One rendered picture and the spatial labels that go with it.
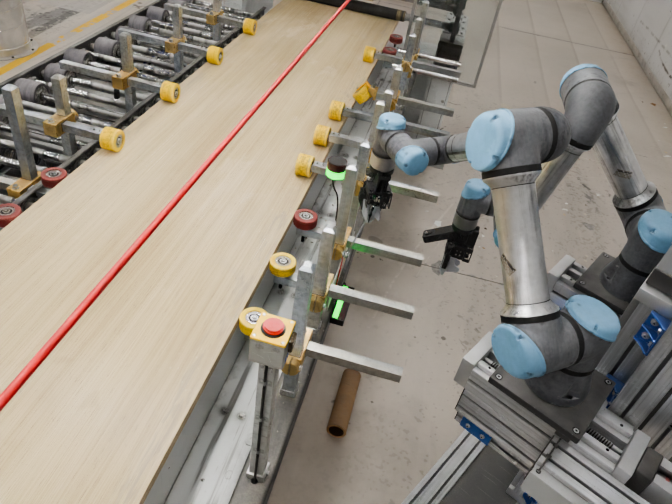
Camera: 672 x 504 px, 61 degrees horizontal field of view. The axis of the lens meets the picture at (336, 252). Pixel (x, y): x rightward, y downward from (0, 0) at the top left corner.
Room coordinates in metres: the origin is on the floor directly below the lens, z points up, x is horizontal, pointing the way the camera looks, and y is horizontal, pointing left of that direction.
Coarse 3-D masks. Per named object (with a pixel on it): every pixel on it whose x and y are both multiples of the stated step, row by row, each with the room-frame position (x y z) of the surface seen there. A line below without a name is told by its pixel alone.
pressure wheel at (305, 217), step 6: (300, 210) 1.56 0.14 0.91; (306, 210) 1.57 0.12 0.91; (294, 216) 1.53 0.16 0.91; (300, 216) 1.53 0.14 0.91; (306, 216) 1.54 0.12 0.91; (312, 216) 1.55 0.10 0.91; (294, 222) 1.52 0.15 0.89; (300, 222) 1.50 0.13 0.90; (306, 222) 1.50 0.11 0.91; (312, 222) 1.51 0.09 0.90; (300, 228) 1.50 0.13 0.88; (306, 228) 1.50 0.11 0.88; (312, 228) 1.51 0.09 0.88
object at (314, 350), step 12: (312, 348) 1.02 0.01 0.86; (324, 348) 1.02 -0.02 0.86; (324, 360) 1.01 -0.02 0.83; (336, 360) 1.00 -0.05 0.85; (348, 360) 1.00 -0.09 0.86; (360, 360) 1.01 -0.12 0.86; (372, 360) 1.01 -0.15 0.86; (372, 372) 0.99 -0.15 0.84; (384, 372) 0.99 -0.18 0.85; (396, 372) 0.99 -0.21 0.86
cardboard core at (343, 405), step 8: (344, 376) 1.59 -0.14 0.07; (352, 376) 1.59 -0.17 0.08; (360, 376) 1.62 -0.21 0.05; (344, 384) 1.54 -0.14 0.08; (352, 384) 1.55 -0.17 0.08; (344, 392) 1.50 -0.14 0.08; (352, 392) 1.51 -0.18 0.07; (336, 400) 1.46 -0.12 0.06; (344, 400) 1.45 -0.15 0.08; (352, 400) 1.47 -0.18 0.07; (336, 408) 1.41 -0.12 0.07; (344, 408) 1.42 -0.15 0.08; (352, 408) 1.45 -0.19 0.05; (336, 416) 1.37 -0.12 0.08; (344, 416) 1.38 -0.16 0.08; (328, 424) 1.34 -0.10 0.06; (336, 424) 1.33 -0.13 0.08; (344, 424) 1.35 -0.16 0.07; (328, 432) 1.33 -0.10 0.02; (336, 432) 1.35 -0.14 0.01; (344, 432) 1.33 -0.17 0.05
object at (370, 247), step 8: (296, 232) 1.53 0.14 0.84; (304, 232) 1.52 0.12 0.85; (312, 232) 1.52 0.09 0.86; (320, 232) 1.52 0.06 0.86; (352, 240) 1.51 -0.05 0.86; (360, 240) 1.52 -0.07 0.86; (352, 248) 1.51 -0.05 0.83; (360, 248) 1.50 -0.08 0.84; (368, 248) 1.50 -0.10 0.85; (376, 248) 1.50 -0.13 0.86; (384, 248) 1.50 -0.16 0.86; (392, 248) 1.51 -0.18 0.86; (384, 256) 1.49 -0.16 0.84; (392, 256) 1.49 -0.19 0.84; (400, 256) 1.49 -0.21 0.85; (408, 256) 1.48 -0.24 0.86; (416, 256) 1.49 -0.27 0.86; (416, 264) 1.48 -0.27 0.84
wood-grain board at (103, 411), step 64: (256, 64) 2.73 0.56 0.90; (320, 64) 2.88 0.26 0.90; (128, 128) 1.89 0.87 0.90; (192, 128) 1.98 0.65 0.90; (256, 128) 2.08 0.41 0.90; (64, 192) 1.43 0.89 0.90; (128, 192) 1.49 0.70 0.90; (192, 192) 1.56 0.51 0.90; (256, 192) 1.63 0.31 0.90; (0, 256) 1.10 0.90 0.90; (64, 256) 1.15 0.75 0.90; (192, 256) 1.24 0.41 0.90; (256, 256) 1.30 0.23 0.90; (0, 320) 0.89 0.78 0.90; (64, 320) 0.92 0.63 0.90; (128, 320) 0.96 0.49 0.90; (192, 320) 1.00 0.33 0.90; (0, 384) 0.71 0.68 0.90; (64, 384) 0.74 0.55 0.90; (128, 384) 0.77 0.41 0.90; (192, 384) 0.81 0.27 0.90; (0, 448) 0.57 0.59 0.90; (64, 448) 0.60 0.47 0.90; (128, 448) 0.62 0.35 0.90
